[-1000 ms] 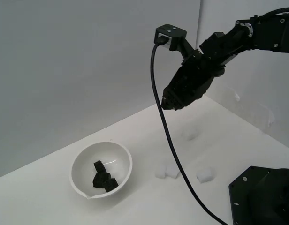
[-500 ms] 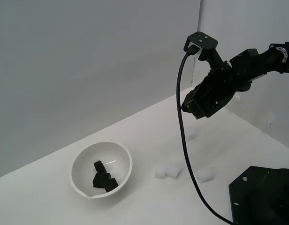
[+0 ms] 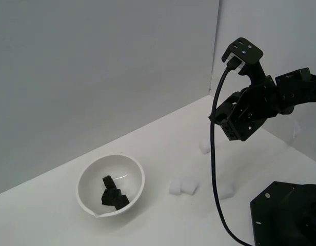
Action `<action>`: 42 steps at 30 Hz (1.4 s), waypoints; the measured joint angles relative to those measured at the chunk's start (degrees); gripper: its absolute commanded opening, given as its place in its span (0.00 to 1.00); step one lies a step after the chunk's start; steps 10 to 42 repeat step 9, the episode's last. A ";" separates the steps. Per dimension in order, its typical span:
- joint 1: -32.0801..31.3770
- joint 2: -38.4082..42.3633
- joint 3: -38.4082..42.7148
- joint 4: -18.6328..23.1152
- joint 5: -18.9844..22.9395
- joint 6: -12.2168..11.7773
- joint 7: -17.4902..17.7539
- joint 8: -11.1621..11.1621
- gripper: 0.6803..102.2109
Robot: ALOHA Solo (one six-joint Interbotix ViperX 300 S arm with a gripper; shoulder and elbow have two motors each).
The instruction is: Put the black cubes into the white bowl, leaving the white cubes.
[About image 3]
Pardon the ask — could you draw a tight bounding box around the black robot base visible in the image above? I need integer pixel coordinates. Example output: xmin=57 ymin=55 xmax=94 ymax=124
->
xmin=249 ymin=180 xmax=316 ymax=246

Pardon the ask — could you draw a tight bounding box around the white bowl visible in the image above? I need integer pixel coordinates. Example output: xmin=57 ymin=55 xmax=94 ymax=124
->
xmin=75 ymin=154 xmax=146 ymax=219

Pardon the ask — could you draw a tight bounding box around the thick black camera cable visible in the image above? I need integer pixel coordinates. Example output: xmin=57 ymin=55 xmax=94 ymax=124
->
xmin=210 ymin=57 xmax=251 ymax=246

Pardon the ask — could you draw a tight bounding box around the white foam cube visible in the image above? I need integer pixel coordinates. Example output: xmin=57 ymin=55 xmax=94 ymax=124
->
xmin=181 ymin=178 xmax=200 ymax=196
xmin=199 ymin=139 xmax=212 ymax=154
xmin=218 ymin=183 xmax=235 ymax=200
xmin=169 ymin=178 xmax=183 ymax=195

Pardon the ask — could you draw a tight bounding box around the translucent tape strip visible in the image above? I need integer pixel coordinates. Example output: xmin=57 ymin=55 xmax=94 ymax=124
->
xmin=291 ymin=117 xmax=302 ymax=140

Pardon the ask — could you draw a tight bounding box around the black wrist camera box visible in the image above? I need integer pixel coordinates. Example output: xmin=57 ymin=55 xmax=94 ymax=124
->
xmin=221 ymin=37 xmax=268 ymax=87

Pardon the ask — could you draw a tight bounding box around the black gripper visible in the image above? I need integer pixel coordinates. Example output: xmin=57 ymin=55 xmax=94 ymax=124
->
xmin=209 ymin=76 xmax=293 ymax=142

